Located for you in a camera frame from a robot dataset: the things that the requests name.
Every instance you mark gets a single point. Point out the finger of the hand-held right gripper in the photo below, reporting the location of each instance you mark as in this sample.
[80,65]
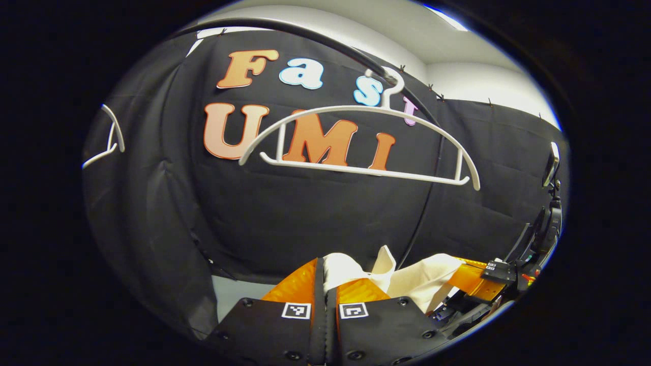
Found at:
[475,282]

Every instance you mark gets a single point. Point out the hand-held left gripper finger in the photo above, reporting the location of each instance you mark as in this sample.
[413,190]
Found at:
[331,330]
[319,325]

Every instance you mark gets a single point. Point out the cream button shirt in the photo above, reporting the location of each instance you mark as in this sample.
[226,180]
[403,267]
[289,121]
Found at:
[417,284]

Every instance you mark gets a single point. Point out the white plastic hanger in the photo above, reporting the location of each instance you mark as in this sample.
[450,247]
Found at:
[356,169]
[99,157]

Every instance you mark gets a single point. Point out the black backdrop cloth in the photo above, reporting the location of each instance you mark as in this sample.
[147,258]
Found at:
[305,218]

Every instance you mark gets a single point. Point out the ceiling light panel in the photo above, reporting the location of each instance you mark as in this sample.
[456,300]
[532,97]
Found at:
[447,18]

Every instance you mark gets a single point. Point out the black clothes rail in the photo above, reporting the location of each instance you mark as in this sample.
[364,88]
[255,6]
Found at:
[356,53]

